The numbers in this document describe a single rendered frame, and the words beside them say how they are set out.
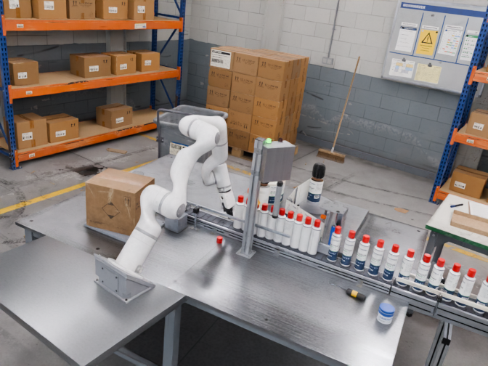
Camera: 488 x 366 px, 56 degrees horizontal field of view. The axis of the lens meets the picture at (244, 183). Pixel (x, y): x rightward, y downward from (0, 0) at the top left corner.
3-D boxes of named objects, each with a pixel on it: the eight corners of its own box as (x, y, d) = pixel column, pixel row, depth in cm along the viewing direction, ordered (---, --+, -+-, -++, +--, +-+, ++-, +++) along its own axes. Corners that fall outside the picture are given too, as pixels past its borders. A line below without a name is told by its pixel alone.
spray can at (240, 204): (242, 226, 272) (246, 195, 264) (240, 230, 267) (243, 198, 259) (234, 224, 273) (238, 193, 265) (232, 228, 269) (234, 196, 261)
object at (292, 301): (428, 232, 306) (428, 230, 305) (386, 385, 181) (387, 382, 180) (169, 155, 385) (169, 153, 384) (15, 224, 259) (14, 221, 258)
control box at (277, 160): (290, 180, 240) (295, 146, 232) (262, 183, 232) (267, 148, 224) (279, 173, 248) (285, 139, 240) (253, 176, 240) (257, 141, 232)
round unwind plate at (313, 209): (340, 202, 318) (340, 201, 317) (327, 219, 292) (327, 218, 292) (299, 191, 329) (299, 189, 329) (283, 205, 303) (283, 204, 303)
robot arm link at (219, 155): (201, 149, 239) (205, 190, 261) (229, 142, 243) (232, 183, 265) (196, 139, 245) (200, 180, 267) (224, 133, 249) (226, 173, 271)
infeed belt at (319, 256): (393, 283, 241) (394, 277, 239) (390, 291, 234) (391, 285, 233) (141, 196, 303) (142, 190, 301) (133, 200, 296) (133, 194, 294)
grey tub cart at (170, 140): (177, 165, 583) (181, 90, 545) (224, 175, 569) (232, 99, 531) (145, 190, 504) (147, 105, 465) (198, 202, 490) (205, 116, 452)
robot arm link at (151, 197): (149, 237, 211) (175, 192, 215) (120, 220, 218) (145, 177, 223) (160, 242, 222) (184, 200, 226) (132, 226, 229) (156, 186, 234)
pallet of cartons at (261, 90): (298, 153, 675) (314, 57, 619) (274, 168, 607) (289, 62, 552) (228, 133, 724) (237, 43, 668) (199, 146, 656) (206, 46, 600)
